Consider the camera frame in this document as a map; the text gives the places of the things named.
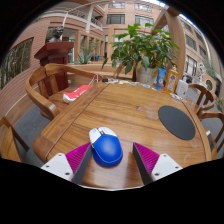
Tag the green plant in white pot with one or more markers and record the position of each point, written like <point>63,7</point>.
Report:
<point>143,50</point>

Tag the wooden armchair with empty seat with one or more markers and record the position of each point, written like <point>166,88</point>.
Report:
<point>204,96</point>

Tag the wooden armchair with black notebook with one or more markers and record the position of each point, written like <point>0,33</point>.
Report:
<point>213,115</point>

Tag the black notebook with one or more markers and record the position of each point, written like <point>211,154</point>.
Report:
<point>211,141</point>

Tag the spiky green agave plant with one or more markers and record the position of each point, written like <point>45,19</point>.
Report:
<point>86,56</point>

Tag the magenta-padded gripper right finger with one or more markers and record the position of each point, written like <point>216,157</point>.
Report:
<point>165,166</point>

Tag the wooden chair behind plant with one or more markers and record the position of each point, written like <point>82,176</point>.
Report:
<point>118,71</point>

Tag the white outdoor sculpture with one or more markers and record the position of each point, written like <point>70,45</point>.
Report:
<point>202,70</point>

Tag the blue squeeze tube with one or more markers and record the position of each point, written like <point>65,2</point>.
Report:
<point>160,79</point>

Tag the red and white packet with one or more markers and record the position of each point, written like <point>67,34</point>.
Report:
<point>75,94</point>

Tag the blue and white computer mouse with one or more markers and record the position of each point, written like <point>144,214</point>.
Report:
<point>106,150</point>

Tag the dark red wooden lectern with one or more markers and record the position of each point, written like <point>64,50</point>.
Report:
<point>53,53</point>

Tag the dark bust statue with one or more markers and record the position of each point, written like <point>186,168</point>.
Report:
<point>56,34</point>

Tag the wooden armchair with red packet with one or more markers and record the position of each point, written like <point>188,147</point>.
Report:
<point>41,100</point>

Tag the black round mouse pad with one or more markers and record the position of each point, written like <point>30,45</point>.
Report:
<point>176,122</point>

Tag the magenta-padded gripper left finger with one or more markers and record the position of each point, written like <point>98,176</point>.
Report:
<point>56,165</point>

